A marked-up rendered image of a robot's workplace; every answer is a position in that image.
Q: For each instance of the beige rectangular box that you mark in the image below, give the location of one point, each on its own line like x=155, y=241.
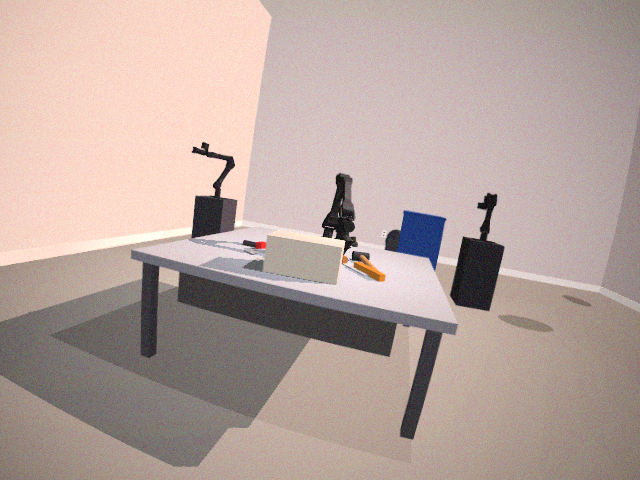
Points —
x=303, y=256

